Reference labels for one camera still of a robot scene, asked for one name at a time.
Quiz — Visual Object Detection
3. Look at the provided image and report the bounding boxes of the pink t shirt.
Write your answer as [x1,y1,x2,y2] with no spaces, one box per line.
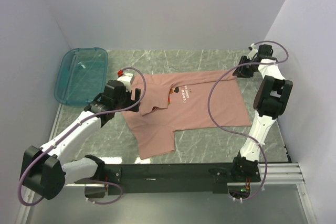
[122,70,251,159]

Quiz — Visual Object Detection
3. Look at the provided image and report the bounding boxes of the teal transparent plastic bin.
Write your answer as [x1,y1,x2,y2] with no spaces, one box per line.
[54,47,108,106]

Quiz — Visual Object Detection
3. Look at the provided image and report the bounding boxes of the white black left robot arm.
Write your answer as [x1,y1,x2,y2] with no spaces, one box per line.
[19,73,141,200]

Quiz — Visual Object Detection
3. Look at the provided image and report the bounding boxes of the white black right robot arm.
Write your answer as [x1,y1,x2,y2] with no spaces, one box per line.
[230,43,293,182]

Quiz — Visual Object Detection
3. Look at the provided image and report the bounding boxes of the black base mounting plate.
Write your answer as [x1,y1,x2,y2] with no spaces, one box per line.
[75,163,262,196]

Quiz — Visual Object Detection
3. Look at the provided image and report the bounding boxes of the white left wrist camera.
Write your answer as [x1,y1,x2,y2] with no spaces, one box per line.
[117,69,134,92]

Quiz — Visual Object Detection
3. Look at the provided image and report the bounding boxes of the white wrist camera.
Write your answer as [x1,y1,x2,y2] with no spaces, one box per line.
[117,69,134,92]
[247,43,258,61]

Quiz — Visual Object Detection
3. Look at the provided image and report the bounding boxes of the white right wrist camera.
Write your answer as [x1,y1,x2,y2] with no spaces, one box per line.
[247,43,258,61]

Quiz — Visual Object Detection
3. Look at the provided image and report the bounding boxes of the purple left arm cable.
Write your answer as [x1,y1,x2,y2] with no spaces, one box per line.
[17,67,148,206]

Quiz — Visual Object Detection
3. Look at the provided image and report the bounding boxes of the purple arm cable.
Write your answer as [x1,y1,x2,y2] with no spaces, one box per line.
[17,67,148,206]
[208,40,291,204]

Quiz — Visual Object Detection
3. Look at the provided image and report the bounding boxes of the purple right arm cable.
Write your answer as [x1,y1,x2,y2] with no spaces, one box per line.
[208,40,291,204]

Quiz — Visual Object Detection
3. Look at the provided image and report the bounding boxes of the aluminium left side rail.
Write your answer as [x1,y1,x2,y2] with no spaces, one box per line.
[48,104,62,142]

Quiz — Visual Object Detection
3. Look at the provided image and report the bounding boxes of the aluminium front frame rail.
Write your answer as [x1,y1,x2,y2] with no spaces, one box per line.
[66,163,306,187]

